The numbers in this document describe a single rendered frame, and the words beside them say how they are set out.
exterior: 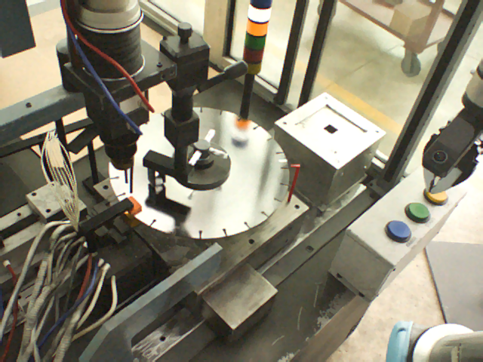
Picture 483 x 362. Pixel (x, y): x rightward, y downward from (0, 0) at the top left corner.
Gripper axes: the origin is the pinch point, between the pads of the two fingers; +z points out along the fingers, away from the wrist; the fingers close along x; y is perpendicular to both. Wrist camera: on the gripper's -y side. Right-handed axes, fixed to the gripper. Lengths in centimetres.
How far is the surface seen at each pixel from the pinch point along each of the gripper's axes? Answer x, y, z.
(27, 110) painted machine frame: 53, -48, -7
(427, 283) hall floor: -6, 63, 97
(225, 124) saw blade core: 37.6, -16.1, 2.3
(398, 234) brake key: -0.7, -7.6, 6.5
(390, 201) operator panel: 5.1, -1.1, 7.5
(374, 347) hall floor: -7, 26, 97
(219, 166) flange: 29.2, -25.6, 1.2
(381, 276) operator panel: -2.9, -13.2, 12.5
